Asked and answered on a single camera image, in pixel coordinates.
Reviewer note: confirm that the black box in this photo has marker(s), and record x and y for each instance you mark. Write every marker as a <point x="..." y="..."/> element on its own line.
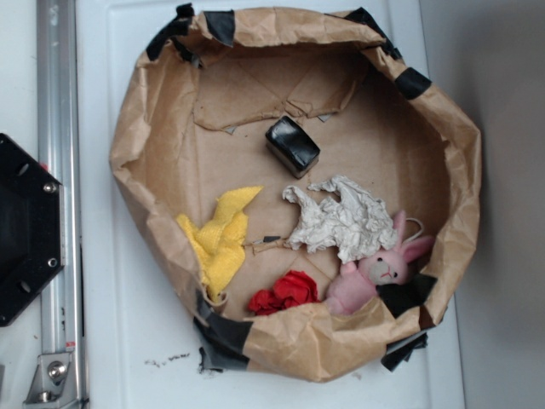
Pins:
<point x="292" y="146"/>

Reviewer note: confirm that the brown paper bag bin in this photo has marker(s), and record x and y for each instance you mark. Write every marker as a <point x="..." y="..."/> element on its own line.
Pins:
<point x="192" y="127"/>

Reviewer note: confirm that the yellow cloth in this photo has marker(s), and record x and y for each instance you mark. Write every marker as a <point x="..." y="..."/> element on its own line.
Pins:
<point x="219" y="243"/>

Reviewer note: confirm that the crumpled red paper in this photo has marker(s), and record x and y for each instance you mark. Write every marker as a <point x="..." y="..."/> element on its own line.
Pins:
<point x="294" y="289"/>

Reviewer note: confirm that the crumpled white paper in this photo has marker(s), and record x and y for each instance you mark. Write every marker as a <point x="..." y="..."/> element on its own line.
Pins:
<point x="357" y="224"/>

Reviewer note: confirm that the pink plush bunny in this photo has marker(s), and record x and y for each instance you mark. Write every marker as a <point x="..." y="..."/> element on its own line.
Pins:
<point x="357" y="282"/>

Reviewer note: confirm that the aluminium rail profile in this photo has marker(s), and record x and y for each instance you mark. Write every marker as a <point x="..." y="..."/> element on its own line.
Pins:
<point x="57" y="134"/>

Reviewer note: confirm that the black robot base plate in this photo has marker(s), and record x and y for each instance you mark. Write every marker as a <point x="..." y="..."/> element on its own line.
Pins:
<point x="31" y="252"/>

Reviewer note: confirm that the metal corner bracket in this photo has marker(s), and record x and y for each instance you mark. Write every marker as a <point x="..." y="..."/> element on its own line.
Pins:
<point x="53" y="384"/>

